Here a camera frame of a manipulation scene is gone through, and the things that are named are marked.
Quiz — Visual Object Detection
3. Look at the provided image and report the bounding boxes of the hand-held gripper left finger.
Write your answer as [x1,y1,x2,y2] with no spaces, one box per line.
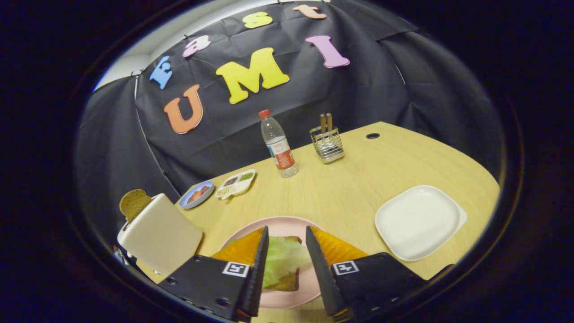
[158,226,270,323]

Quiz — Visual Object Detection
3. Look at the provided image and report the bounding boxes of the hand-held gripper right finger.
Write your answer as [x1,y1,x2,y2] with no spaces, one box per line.
[306,226,427,323]

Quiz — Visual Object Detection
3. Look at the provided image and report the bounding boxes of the green lettuce leaf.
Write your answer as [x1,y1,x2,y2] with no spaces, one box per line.
[262,236,312,289]

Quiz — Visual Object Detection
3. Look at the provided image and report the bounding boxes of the brown bread slice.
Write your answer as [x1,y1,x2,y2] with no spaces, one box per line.
[119,189,153,223]
[265,236,302,292]

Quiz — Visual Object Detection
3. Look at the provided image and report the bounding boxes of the round pink plate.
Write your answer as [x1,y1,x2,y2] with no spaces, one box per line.
[220,216,324,310]

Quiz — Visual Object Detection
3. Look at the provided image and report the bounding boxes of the white divided condiment tray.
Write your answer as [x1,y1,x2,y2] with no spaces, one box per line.
[215,169,257,201]

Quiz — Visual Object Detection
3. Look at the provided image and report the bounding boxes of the small blue plate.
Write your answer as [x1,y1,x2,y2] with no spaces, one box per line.
[179,180,215,210]

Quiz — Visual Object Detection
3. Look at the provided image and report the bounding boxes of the white toaster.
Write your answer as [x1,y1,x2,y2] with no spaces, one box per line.
[117,193,203,276]

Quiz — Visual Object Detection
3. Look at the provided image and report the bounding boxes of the red food slices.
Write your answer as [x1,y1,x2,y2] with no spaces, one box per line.
[187,185,211,203]

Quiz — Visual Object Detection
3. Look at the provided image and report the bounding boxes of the white square plate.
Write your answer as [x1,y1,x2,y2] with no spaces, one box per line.
[375,185,467,262]

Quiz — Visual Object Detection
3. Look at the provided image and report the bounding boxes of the clear water bottle red cap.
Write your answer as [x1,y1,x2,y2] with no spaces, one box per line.
[259,109,299,179]

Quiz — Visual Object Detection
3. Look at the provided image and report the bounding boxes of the metal wire utensil holder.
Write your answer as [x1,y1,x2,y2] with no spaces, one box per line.
[309,126,345,164]

